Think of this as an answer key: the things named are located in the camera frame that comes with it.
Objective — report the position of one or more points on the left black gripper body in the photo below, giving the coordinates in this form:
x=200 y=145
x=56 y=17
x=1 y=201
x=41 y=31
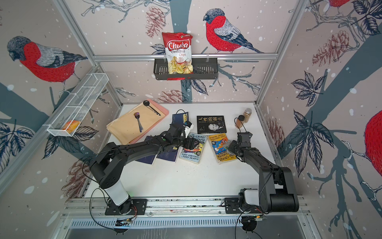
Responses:
x=184 y=142

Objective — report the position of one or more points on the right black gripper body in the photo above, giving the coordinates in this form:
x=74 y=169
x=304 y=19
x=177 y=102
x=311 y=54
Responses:
x=234 y=147

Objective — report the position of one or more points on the dark blue book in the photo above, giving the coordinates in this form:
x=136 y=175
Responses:
x=170 y=156
x=147 y=160

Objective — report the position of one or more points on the blue book yellow label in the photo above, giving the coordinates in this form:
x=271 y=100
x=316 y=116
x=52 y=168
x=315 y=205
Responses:
x=180 y=118

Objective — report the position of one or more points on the yellow orange treehouse book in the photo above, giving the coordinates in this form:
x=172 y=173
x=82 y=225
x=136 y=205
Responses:
x=217 y=142

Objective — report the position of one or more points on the colourful treehouse book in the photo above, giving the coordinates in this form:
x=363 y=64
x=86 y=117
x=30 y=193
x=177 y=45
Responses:
x=194 y=154

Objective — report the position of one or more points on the black book with face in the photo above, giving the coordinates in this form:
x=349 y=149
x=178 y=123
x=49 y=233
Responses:
x=211 y=124

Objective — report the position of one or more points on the grey striped cloth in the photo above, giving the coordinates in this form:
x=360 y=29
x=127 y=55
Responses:
x=228 y=145

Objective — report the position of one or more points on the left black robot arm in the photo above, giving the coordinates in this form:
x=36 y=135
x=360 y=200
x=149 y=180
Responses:
x=108 y=165

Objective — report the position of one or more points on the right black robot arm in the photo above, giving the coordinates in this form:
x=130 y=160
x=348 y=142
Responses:
x=276 y=189

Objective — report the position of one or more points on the brown spice jar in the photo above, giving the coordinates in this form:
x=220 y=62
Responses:
x=239 y=121

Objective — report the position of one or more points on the pink tray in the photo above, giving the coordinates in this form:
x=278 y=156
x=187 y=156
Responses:
x=150 y=114

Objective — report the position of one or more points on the tan spice jar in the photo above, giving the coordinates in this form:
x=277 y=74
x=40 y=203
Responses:
x=247 y=113

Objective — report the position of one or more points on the iridescent purple spoon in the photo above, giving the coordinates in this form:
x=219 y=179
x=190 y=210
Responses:
x=137 y=116

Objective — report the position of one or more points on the black spoon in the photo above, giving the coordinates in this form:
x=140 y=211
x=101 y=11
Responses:
x=147 y=104

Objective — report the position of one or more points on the tan paper sheet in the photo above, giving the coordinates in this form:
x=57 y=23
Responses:
x=123 y=127

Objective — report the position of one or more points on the red cassava chips bag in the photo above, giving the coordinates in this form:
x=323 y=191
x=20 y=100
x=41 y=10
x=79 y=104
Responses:
x=178 y=50

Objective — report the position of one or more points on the orange packet in shelf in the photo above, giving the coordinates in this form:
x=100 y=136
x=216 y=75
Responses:
x=71 y=126

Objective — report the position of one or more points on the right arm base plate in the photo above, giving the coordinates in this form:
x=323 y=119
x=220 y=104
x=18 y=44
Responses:
x=232 y=205

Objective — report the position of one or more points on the black wall basket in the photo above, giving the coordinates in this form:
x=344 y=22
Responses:
x=204 y=69

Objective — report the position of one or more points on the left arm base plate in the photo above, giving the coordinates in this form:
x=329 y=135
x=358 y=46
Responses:
x=133 y=206

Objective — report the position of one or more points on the white wire shelf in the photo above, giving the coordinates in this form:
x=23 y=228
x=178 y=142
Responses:
x=79 y=103

